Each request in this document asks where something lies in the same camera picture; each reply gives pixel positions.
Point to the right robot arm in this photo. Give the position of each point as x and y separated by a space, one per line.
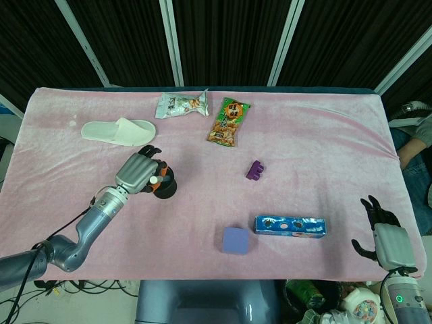
405 303

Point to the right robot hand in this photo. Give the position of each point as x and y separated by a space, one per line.
393 246

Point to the green packet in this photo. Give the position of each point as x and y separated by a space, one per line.
303 293

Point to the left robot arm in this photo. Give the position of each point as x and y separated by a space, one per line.
91 224

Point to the white snack bag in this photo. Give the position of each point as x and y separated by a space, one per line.
180 105

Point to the purple toy block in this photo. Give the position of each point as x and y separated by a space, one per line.
254 171

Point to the white slipper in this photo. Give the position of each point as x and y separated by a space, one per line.
111 132

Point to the person blue jeans leg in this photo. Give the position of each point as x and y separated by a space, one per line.
418 189

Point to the blue Oreo box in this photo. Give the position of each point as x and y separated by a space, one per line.
290 227

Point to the lavender foam cube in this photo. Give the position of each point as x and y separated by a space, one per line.
235 240

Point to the pink fleece blanket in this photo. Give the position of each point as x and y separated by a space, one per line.
303 152

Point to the person bare forearm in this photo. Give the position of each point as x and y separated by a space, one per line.
411 150

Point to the white partition frame post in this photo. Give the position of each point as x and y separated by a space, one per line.
84 44
285 47
10 104
403 62
172 40

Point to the white round toy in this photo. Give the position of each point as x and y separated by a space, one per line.
361 305

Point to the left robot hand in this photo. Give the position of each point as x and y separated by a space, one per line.
133 170

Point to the black mesh pen holder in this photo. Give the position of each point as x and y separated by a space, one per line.
167 192

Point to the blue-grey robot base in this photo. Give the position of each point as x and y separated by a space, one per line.
206 302

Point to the green snack bag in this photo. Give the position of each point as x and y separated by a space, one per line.
227 123

